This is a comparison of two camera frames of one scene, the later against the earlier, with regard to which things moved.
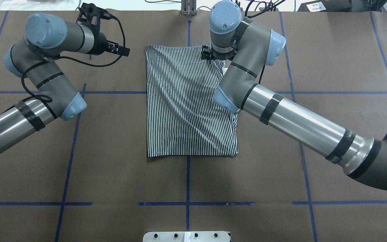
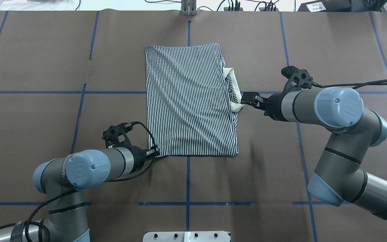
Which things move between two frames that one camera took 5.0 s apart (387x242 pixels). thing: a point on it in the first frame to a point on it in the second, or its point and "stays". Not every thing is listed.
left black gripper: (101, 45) to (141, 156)
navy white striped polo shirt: (182, 120) stays
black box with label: (335, 5) stays
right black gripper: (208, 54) to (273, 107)
